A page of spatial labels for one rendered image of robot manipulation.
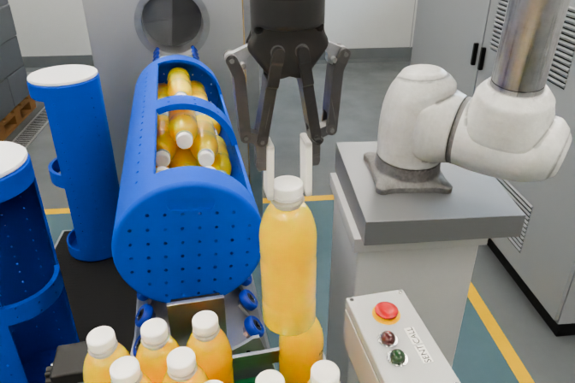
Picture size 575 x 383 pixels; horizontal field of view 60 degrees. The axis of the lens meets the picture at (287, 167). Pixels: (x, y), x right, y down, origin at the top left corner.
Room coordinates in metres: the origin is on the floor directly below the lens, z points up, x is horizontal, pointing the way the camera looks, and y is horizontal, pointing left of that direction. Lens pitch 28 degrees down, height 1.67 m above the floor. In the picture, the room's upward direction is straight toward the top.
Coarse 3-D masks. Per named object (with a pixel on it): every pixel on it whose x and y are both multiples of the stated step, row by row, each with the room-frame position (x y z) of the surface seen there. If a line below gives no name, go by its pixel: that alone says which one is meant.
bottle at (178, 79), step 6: (174, 72) 1.53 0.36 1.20; (180, 72) 1.53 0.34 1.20; (186, 72) 1.55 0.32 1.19; (168, 78) 1.52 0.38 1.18; (174, 78) 1.47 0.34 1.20; (180, 78) 1.46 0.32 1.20; (186, 78) 1.49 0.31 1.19; (168, 84) 1.47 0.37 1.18; (174, 84) 1.43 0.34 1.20; (180, 84) 1.42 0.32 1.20; (186, 84) 1.43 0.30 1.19; (168, 90) 1.43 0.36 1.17; (174, 90) 1.40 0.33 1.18; (180, 90) 1.40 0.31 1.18; (186, 90) 1.41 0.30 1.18; (192, 90) 1.45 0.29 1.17
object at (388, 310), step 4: (376, 304) 0.60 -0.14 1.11; (380, 304) 0.59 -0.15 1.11; (384, 304) 0.59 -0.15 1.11; (388, 304) 0.59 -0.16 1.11; (392, 304) 0.59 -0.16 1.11; (376, 308) 0.59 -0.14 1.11; (380, 308) 0.59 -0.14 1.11; (384, 308) 0.59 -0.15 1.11; (388, 308) 0.59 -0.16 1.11; (392, 308) 0.59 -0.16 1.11; (396, 308) 0.59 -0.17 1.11; (376, 312) 0.58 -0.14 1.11; (380, 312) 0.58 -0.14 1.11; (384, 312) 0.58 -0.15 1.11; (388, 312) 0.58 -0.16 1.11; (392, 312) 0.58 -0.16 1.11; (396, 312) 0.58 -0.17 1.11; (380, 316) 0.57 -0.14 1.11; (384, 316) 0.57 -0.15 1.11; (388, 316) 0.57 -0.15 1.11; (392, 316) 0.57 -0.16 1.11
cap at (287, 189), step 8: (280, 176) 0.53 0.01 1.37; (288, 176) 0.53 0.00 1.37; (280, 184) 0.52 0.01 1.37; (288, 184) 0.52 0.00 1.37; (296, 184) 0.52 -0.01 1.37; (280, 192) 0.50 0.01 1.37; (288, 192) 0.50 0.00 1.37; (296, 192) 0.50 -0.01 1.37; (280, 200) 0.50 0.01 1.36; (288, 200) 0.50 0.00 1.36; (296, 200) 0.50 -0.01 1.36
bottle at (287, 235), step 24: (264, 216) 0.51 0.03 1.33; (288, 216) 0.50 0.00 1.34; (312, 216) 0.52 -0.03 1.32; (264, 240) 0.50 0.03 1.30; (288, 240) 0.48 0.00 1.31; (312, 240) 0.50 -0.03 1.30; (264, 264) 0.50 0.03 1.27; (288, 264) 0.48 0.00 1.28; (312, 264) 0.50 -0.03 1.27; (264, 288) 0.50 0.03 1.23; (288, 288) 0.48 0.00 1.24; (312, 288) 0.50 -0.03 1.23; (264, 312) 0.50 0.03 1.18; (288, 312) 0.48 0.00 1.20; (312, 312) 0.50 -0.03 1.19
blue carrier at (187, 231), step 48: (144, 96) 1.30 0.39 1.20; (192, 96) 1.23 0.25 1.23; (144, 144) 0.97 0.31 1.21; (144, 192) 0.76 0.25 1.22; (192, 192) 0.77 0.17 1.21; (240, 192) 0.80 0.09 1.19; (144, 240) 0.75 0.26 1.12; (192, 240) 0.76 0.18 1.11; (240, 240) 0.78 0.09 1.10; (144, 288) 0.74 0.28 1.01; (192, 288) 0.76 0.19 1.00
